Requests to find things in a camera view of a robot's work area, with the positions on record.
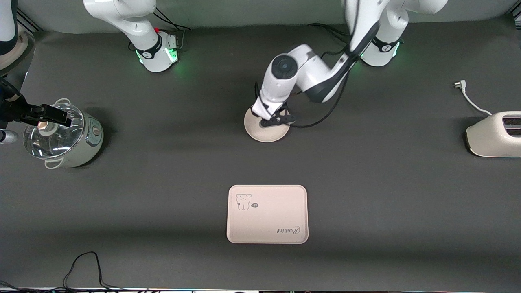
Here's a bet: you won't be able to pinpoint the grey-green electric cooking pot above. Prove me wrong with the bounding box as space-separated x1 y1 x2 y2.
22 98 104 169

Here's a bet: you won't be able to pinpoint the round cream plate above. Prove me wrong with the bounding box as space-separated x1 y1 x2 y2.
244 107 291 143

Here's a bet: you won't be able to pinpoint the cream rectangular rabbit-print tray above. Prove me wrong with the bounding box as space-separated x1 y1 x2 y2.
226 184 309 245

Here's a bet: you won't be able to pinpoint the white toaster cable with plug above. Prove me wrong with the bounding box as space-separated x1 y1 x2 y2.
453 80 494 117

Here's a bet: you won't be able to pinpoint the black left arm gripper cable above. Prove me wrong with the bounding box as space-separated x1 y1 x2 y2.
254 24 367 129

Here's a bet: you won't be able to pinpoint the beige round board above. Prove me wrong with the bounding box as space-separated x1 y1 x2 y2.
0 33 36 76

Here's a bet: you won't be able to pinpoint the black right arm base cables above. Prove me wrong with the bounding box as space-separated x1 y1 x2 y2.
153 8 192 51

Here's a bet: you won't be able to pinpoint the cream two-slot toaster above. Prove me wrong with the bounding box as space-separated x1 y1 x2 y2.
465 111 521 158

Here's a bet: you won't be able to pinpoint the black arm base cables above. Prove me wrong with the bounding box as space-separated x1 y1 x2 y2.
307 23 353 45
153 8 192 51

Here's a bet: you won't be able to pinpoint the thin black looped cable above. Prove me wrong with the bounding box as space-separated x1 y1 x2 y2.
62 251 127 292

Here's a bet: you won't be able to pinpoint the black left arm base cables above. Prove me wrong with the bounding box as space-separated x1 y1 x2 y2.
307 23 353 45

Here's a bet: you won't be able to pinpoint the glass pot lid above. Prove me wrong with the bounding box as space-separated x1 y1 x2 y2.
23 102 85 160

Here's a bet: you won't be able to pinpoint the grey aluminium rail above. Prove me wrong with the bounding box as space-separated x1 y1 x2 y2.
15 7 44 34

